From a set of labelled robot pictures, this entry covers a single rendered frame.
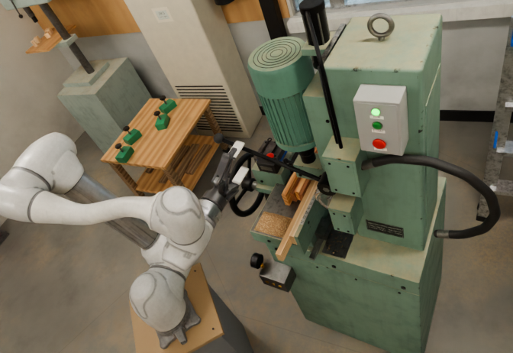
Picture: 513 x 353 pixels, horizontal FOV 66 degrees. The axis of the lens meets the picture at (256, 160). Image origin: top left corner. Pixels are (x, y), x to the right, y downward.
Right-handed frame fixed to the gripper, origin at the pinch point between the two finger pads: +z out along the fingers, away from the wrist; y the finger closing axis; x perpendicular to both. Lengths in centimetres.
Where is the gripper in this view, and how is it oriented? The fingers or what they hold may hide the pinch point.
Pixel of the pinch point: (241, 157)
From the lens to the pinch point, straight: 129.9
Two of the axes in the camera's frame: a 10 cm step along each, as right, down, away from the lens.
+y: -0.8, -6.1, -7.9
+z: 4.5, -7.3, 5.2
